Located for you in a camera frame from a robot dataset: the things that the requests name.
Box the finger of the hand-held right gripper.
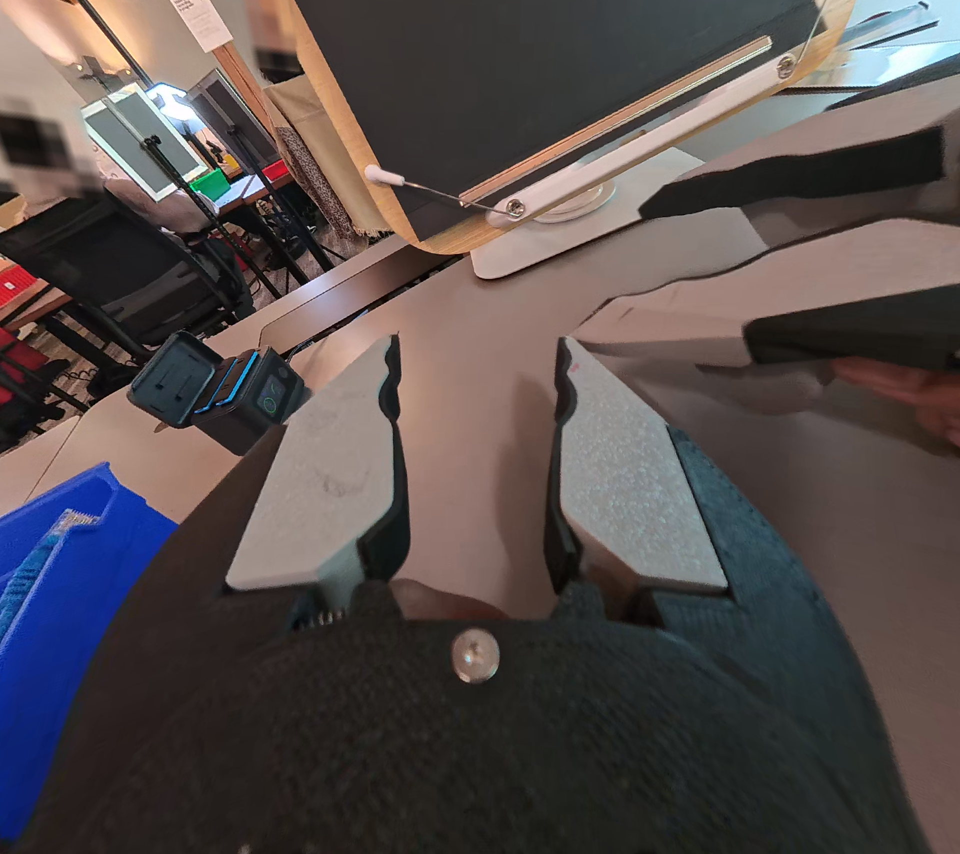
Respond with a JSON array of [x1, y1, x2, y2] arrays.
[[638, 74, 960, 251], [575, 217, 960, 416]]

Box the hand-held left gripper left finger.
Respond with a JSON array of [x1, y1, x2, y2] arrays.
[[225, 334, 411, 594]]

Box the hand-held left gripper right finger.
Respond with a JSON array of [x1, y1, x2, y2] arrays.
[[543, 337, 732, 597]]

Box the blue plastic bin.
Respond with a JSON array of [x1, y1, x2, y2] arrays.
[[0, 464, 181, 843]]

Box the person's right hand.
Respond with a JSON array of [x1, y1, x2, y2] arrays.
[[834, 356, 960, 450]]

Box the black device case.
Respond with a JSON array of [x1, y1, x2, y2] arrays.
[[128, 332, 313, 458]]

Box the black office chair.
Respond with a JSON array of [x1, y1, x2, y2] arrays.
[[0, 190, 253, 363]]

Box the black computer monitor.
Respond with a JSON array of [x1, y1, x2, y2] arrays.
[[218, 0, 864, 255]]

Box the red storage crate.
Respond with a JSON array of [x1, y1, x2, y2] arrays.
[[0, 329, 64, 423]]

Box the beige hanging cloth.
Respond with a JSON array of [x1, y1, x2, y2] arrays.
[[270, 74, 379, 243]]

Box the white paper sign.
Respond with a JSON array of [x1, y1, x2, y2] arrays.
[[162, 0, 234, 53]]

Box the black light stand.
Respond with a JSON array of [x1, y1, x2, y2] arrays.
[[23, 0, 204, 228]]

